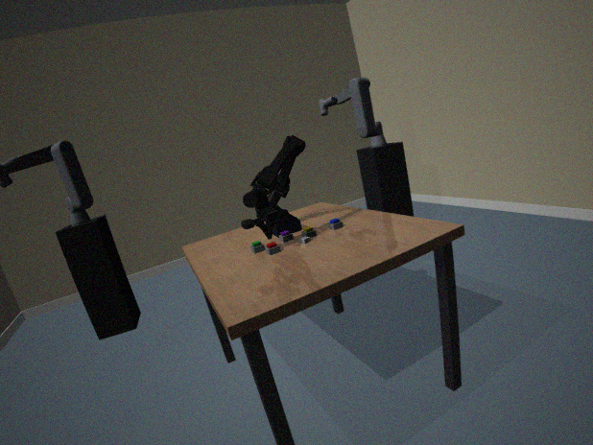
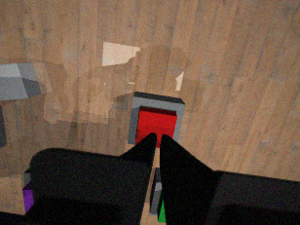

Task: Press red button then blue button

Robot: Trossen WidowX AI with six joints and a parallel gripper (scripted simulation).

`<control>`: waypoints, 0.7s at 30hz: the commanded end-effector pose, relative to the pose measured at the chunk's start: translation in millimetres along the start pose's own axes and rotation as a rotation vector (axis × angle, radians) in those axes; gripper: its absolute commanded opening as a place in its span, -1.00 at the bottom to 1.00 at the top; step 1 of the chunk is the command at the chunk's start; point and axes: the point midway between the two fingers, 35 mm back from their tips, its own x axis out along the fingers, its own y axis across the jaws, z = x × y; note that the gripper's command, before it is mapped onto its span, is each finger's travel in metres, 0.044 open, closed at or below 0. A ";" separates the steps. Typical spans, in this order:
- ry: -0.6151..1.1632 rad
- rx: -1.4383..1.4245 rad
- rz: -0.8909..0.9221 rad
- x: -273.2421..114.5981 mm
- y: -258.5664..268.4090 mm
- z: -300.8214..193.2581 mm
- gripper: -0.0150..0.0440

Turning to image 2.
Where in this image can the red button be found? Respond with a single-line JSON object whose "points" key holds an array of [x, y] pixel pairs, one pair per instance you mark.
{"points": [[155, 113]]}

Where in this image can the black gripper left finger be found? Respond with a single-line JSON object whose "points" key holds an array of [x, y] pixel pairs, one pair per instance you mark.
{"points": [[97, 178]]}

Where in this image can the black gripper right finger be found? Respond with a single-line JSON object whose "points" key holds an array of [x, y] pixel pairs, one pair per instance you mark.
{"points": [[195, 194]]}

